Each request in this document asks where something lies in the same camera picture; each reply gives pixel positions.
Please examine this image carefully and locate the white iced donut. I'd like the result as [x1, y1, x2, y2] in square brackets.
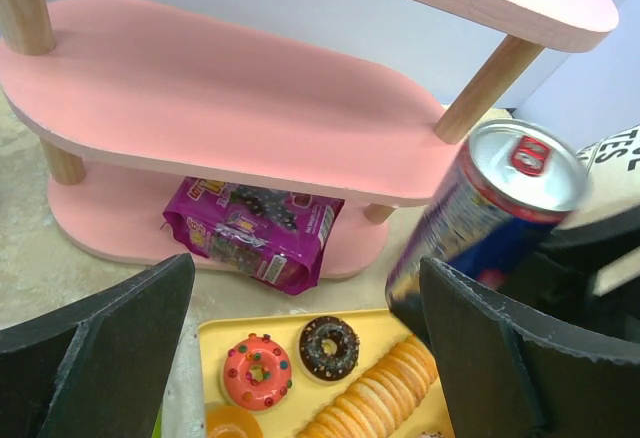
[415, 431, 444, 438]

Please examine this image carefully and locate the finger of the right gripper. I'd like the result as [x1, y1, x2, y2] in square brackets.
[499, 206, 639, 343]

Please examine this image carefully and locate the wicker basket with liner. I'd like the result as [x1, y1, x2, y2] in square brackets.
[161, 322, 205, 438]

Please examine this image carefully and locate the purple snack packet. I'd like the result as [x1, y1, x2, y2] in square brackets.
[163, 177, 344, 296]

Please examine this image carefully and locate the pink sprinkled donut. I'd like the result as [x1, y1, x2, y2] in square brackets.
[220, 333, 293, 413]

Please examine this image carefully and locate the pink three-tier shelf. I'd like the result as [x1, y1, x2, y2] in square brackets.
[1, 0, 619, 278]

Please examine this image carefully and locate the long baguette bread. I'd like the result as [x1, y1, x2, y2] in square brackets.
[297, 335, 438, 437]

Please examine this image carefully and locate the blue silver Red Bull can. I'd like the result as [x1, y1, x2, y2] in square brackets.
[385, 119, 589, 337]

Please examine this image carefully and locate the cream canvas tote bag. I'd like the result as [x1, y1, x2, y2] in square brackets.
[564, 125, 639, 295]

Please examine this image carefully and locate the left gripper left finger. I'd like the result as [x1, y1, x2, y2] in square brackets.
[1, 254, 195, 437]

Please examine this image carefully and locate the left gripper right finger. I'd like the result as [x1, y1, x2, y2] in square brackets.
[420, 258, 639, 437]

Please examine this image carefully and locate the orange glazed donut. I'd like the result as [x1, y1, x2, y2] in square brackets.
[205, 405, 264, 438]

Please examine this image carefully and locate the chocolate donut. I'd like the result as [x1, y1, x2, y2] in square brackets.
[297, 315, 360, 384]

